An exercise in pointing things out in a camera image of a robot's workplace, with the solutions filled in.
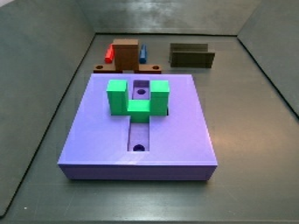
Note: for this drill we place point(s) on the brown T-shaped block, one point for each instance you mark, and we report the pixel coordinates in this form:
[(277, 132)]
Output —
[(126, 60)]

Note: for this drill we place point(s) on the purple slotted base board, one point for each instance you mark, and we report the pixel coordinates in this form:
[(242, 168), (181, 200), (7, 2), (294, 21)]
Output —
[(173, 152)]

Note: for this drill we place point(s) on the green U-shaped block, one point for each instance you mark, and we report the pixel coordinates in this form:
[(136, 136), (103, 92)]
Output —
[(140, 108)]

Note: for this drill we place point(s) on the blue peg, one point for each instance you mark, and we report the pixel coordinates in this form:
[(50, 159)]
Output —
[(144, 55)]

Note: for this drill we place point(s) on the red peg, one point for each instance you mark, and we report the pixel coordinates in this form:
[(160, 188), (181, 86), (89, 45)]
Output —
[(110, 54)]

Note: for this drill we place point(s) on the dark grey bracket block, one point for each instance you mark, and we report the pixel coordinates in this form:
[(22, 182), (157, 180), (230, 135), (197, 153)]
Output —
[(190, 55)]

